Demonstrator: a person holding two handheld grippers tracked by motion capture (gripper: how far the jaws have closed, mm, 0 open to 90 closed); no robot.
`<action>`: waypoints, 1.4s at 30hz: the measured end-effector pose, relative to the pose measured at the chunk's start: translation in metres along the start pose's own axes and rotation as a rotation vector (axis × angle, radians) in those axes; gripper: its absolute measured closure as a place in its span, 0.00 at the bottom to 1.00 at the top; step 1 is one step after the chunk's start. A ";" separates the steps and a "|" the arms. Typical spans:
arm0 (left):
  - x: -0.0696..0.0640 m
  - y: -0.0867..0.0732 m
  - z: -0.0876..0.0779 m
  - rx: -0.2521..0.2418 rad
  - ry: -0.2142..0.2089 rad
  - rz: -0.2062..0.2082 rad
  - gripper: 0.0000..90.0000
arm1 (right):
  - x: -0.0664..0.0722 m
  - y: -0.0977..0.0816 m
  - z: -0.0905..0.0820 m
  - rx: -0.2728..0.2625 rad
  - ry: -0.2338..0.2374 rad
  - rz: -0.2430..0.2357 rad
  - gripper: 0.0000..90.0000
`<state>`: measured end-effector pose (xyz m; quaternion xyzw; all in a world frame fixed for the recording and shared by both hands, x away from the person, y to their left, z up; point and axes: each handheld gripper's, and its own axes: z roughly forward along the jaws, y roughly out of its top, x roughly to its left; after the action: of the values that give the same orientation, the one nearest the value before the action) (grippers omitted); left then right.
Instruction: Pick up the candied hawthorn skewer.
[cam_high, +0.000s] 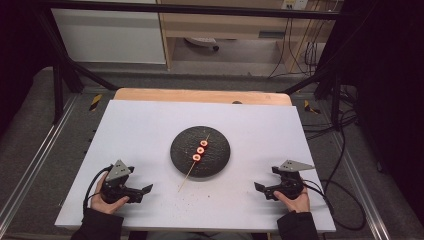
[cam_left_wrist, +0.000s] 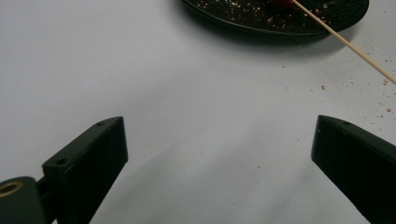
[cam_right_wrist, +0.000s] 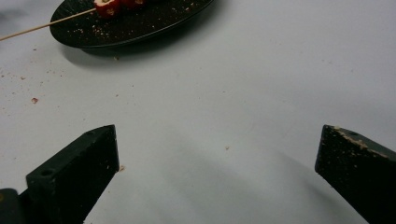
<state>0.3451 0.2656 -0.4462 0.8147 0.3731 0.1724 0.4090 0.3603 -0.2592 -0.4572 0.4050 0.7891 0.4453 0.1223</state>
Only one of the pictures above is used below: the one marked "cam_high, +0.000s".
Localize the wooden table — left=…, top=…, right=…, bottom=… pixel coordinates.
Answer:
left=113, top=87, right=293, bottom=107

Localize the yellow black floor marker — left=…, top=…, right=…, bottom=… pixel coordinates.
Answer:
left=88, top=93, right=103, bottom=112
left=303, top=99, right=322, bottom=115

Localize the person's right hand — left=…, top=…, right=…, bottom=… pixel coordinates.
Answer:
left=273, top=186, right=311, bottom=214

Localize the white device under desk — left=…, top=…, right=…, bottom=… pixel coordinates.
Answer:
left=184, top=36, right=220, bottom=52

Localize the bundle of black cables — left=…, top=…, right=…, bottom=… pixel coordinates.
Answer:
left=267, top=16, right=322, bottom=80

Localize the person's left hand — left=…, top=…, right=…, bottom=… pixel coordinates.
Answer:
left=90, top=181, right=131, bottom=215

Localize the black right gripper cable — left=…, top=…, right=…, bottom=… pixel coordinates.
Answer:
left=300, top=179, right=367, bottom=232

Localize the black textured round plate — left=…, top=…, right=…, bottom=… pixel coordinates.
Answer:
left=169, top=125, right=232, bottom=180

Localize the thin bamboo skewer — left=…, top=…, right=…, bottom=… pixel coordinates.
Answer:
left=177, top=133, right=211, bottom=194

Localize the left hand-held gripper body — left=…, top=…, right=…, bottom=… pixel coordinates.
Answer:
left=100, top=159, right=136, bottom=205

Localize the white wall socket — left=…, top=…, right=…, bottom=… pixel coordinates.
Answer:
left=281, top=0, right=310, bottom=11

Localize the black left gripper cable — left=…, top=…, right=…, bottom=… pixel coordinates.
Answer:
left=82, top=164, right=115, bottom=214

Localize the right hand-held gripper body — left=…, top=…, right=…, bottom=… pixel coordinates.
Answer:
left=271, top=159, right=316, bottom=201

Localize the white cabinet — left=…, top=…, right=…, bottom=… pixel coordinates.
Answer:
left=51, top=7, right=167, bottom=65

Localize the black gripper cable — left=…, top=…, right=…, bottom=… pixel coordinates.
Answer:
left=300, top=179, right=367, bottom=232
left=82, top=164, right=115, bottom=214

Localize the light wooden desk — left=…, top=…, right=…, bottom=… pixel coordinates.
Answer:
left=156, top=0, right=338, bottom=73

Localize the aluminium floor rail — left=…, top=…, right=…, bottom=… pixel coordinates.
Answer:
left=0, top=94, right=80, bottom=228
left=332, top=132, right=392, bottom=240

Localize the black metal frame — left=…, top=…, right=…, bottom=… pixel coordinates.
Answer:
left=35, top=0, right=359, bottom=131

